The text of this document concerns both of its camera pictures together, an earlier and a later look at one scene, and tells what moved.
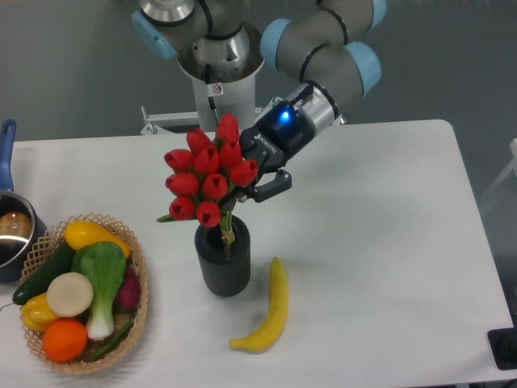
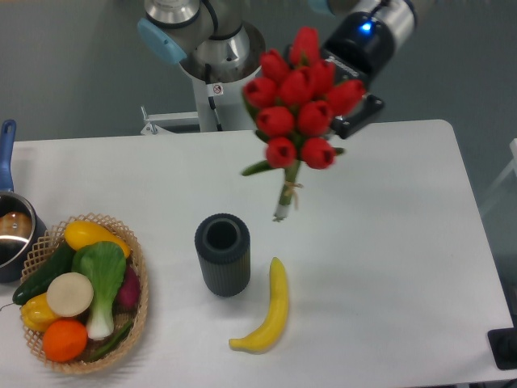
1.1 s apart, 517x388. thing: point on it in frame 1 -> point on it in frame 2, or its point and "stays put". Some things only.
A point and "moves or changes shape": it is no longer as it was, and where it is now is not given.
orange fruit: [65, 340] stays put
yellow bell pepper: [37, 313] stays put
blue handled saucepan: [22, 225] stays put
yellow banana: [264, 339] stays put
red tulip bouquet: [206, 175] moves or changes shape
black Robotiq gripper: [280, 132] -> [359, 47]
